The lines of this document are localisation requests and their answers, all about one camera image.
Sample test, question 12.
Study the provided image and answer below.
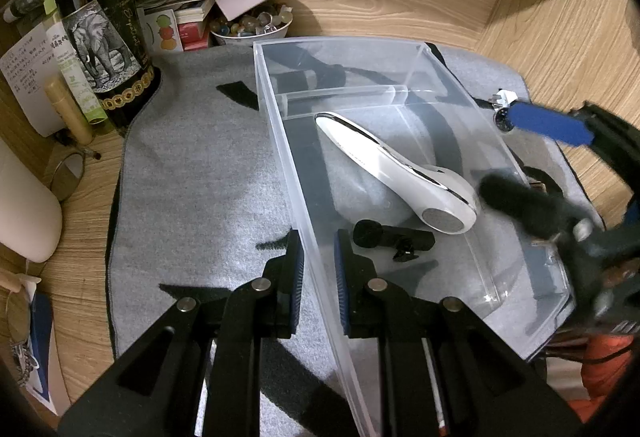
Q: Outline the small red box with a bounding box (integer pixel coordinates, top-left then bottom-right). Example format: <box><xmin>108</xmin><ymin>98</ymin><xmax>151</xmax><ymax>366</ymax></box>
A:
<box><xmin>175</xmin><ymin>19</ymin><xmax>212</xmax><ymax>52</ymax></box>

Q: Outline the small round mirror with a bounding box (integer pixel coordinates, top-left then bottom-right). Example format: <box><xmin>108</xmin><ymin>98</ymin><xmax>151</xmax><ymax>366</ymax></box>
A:
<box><xmin>49</xmin><ymin>151</ymin><xmax>87</xmax><ymax>204</ymax></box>

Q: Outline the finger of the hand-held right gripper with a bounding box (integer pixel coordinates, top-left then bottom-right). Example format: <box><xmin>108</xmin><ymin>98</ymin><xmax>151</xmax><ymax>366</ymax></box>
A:
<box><xmin>507</xmin><ymin>99</ymin><xmax>640</xmax><ymax>178</ymax></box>
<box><xmin>479</xmin><ymin>171</ymin><xmax>598</xmax><ymax>248</ymax></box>

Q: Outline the dark wine bottle elephant label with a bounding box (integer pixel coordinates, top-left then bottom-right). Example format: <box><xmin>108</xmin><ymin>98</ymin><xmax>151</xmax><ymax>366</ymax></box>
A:
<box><xmin>52</xmin><ymin>0</ymin><xmax>163</xmax><ymax>138</ymax></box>

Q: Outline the white charger plug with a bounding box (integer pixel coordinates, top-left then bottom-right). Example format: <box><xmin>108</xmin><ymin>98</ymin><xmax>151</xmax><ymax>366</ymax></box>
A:
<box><xmin>491</xmin><ymin>88</ymin><xmax>519</xmax><ymax>110</ymax></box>

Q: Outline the blue booklet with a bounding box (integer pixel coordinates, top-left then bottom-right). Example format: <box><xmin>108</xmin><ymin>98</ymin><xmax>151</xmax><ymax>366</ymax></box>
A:
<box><xmin>27</xmin><ymin>292</ymin><xmax>57</xmax><ymax>414</ymax></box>

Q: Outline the white handheld massager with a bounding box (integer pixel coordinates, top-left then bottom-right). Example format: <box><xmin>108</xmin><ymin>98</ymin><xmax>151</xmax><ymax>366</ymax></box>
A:
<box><xmin>314</xmin><ymin>111</ymin><xmax>480</xmax><ymax>236</ymax></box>

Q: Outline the grey felt mat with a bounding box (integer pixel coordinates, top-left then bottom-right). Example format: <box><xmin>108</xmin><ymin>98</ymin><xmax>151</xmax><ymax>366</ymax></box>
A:
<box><xmin>106</xmin><ymin>34</ymin><xmax>603</xmax><ymax>437</ymax></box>

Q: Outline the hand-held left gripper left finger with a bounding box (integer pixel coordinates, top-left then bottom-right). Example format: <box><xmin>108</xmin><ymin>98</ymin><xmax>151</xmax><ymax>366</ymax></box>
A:
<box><xmin>57</xmin><ymin>229</ymin><xmax>306</xmax><ymax>437</ymax></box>

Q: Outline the clear plastic storage container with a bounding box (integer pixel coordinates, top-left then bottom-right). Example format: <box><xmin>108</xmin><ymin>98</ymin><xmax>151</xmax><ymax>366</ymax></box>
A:
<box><xmin>252</xmin><ymin>37</ymin><xmax>576</xmax><ymax>437</ymax></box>

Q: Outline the green and white tube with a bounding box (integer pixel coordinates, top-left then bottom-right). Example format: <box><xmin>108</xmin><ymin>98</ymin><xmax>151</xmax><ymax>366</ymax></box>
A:
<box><xmin>45</xmin><ymin>14</ymin><xmax>109</xmax><ymax>126</ymax></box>

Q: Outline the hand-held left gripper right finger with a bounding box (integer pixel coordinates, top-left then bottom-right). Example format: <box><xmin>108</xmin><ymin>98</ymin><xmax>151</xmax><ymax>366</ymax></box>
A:
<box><xmin>333</xmin><ymin>229</ymin><xmax>587</xmax><ymax>437</ymax></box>

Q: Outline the black clip-on microphone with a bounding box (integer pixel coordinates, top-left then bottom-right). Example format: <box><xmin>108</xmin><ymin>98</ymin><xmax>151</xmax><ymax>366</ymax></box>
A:
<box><xmin>351</xmin><ymin>219</ymin><xmax>436</xmax><ymax>264</ymax></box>

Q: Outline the cream lip balm tube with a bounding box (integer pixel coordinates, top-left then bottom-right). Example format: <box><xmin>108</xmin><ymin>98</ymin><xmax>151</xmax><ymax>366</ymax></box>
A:
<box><xmin>44</xmin><ymin>79</ymin><xmax>96</xmax><ymax>146</ymax></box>

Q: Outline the orange garment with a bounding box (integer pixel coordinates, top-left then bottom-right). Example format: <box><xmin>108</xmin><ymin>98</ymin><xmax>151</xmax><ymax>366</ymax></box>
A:
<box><xmin>575</xmin><ymin>331</ymin><xmax>638</xmax><ymax>423</ymax></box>

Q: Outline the white bowl of stones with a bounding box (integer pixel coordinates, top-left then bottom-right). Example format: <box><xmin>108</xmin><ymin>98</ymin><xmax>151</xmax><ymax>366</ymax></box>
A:
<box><xmin>209</xmin><ymin>3</ymin><xmax>294</xmax><ymax>48</ymax></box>

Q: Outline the fruit print box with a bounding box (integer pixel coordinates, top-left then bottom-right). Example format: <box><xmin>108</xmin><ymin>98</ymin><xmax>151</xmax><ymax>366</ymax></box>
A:
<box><xmin>142</xmin><ymin>9</ymin><xmax>181</xmax><ymax>56</ymax></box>

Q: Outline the handwritten paper note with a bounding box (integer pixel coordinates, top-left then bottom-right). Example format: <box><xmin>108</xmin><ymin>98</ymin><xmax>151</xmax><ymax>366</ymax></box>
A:
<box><xmin>0</xmin><ymin>23</ymin><xmax>67</xmax><ymax>138</ymax></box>

